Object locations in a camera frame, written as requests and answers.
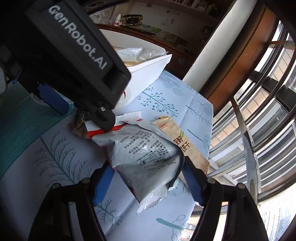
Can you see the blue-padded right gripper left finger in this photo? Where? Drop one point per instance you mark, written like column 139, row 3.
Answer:
column 53, row 219

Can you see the brown soda cracker packet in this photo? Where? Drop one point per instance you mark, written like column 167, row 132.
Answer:
column 178, row 136

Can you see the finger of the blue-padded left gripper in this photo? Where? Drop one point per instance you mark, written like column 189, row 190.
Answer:
column 52, row 98

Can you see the large white-blue snack bag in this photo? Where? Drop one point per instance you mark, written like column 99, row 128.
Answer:
column 135, row 56

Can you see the silver-red snack bag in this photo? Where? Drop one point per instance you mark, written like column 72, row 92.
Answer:
column 147, row 160

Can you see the leaf-print blue tablecloth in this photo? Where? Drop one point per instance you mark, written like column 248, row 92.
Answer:
column 38, row 148

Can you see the steel window guard rail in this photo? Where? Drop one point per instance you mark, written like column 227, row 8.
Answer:
column 253, row 138

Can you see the dark ornamental case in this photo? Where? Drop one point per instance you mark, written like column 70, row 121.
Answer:
column 131, row 20

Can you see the clear pack walnut cookie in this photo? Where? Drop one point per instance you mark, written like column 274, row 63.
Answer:
column 125, row 99
column 78, row 126

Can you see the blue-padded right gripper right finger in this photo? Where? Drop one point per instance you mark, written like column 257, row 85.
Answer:
column 243, row 220

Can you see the white plastic storage bin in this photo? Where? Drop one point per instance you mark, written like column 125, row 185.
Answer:
column 142, row 74

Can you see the small white bottle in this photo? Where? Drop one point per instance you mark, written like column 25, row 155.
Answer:
column 117, row 21

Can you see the white vertical pipe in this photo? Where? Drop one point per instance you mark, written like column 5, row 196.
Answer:
column 219, row 43

